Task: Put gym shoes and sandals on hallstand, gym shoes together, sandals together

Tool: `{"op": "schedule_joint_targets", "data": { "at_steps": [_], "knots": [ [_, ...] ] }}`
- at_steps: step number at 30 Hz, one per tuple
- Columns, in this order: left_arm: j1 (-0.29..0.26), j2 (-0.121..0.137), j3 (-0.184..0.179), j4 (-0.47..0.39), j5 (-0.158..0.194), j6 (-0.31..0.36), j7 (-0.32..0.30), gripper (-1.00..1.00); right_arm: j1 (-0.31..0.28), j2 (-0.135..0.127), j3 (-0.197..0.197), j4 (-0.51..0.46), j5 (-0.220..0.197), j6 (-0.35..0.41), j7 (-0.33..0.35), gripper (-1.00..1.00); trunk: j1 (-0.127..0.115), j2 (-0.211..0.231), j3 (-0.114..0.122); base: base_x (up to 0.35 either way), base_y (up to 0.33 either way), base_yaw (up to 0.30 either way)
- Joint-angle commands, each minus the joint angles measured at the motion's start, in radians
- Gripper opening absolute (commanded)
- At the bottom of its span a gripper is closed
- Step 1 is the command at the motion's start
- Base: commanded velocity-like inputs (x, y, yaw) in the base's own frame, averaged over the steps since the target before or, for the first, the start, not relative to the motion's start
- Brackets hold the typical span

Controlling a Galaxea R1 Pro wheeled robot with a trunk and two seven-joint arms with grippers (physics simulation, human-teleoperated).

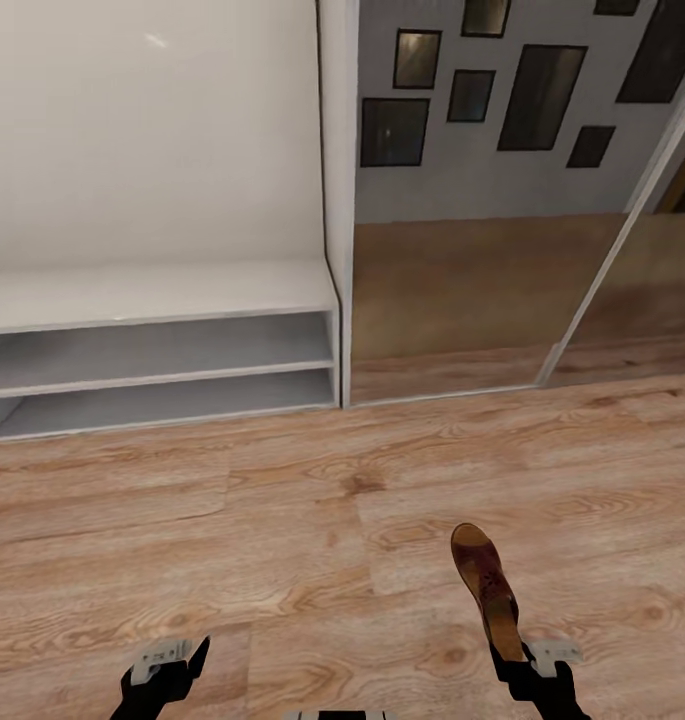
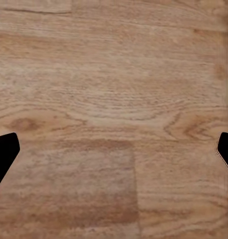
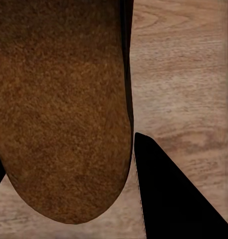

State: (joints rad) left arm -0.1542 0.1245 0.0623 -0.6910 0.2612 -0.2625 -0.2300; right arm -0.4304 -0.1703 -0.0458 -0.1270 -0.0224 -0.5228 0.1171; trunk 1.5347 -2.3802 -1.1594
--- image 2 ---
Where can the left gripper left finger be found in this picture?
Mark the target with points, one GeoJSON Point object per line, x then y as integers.
{"type": "Point", "coordinates": [9, 149]}

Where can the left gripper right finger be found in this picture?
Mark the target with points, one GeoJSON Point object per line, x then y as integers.
{"type": "Point", "coordinates": [223, 146]}

